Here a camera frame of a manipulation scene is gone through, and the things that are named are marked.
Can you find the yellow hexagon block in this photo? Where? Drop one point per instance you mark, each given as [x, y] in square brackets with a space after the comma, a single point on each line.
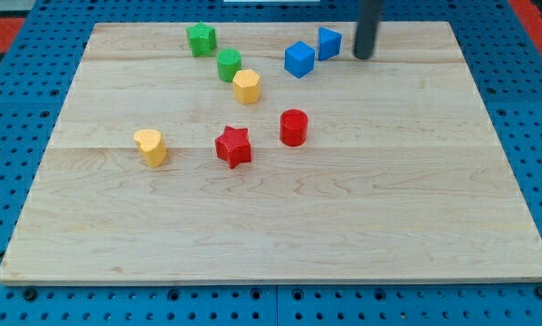
[247, 86]

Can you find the red star block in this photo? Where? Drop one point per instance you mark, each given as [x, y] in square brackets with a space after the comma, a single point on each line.
[233, 146]

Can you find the red cylinder block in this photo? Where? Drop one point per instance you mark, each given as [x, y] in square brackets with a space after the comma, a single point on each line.
[293, 127]

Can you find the blue cube block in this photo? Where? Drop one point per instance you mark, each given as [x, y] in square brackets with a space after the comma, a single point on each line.
[299, 59]

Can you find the green cylinder block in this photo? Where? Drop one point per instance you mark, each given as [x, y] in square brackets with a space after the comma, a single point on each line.
[229, 62]

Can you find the yellow heart block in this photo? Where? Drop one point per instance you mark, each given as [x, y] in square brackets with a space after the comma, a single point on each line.
[151, 146]

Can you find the light wooden board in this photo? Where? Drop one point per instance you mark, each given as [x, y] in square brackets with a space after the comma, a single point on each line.
[402, 179]

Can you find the blue triangle block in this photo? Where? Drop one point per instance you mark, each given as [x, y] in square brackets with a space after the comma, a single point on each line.
[329, 43]

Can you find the green star block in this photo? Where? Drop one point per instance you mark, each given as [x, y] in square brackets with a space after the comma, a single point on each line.
[201, 39]

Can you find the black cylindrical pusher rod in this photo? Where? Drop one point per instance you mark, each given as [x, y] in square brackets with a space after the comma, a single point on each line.
[368, 18]

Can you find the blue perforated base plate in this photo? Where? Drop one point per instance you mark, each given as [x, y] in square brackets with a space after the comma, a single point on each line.
[498, 41]

